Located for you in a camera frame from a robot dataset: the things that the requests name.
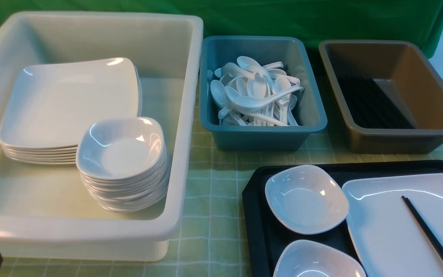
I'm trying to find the black chopsticks in bin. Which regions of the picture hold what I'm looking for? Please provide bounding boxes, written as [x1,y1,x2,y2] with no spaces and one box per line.
[337,75,415,129]

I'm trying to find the stack of white bowls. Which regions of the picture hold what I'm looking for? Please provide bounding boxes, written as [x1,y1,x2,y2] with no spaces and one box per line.
[76,117,170,213]

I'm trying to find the stack of white plates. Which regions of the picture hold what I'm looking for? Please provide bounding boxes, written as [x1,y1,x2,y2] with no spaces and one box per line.
[0,57,142,165]

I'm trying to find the brown plastic bin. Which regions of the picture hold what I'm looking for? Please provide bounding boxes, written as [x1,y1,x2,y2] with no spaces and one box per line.
[319,39,443,154]

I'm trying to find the black chopstick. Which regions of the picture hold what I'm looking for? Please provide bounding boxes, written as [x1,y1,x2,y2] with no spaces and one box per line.
[401,196,443,261]

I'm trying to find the teal plastic bin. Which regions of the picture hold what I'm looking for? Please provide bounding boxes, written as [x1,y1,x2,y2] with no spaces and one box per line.
[199,35,328,152]

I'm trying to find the large white square plate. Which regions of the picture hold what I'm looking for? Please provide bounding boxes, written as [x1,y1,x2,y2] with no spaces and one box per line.
[342,173,443,277]

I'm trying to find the large white plastic tub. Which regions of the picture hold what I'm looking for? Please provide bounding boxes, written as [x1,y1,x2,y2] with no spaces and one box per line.
[0,11,203,261]

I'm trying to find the pile of white spoons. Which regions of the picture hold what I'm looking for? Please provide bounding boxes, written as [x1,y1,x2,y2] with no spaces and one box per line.
[204,56,305,127]

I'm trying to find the green checkered tablecloth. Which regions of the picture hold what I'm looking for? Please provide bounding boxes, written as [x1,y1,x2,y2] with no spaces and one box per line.
[0,77,443,277]

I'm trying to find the green backdrop cloth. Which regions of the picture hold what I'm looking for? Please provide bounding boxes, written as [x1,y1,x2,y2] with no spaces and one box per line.
[0,0,443,58]

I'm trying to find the white bowl tray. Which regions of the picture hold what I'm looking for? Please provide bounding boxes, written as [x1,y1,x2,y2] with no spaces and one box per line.
[273,240,366,277]
[264,165,350,235]

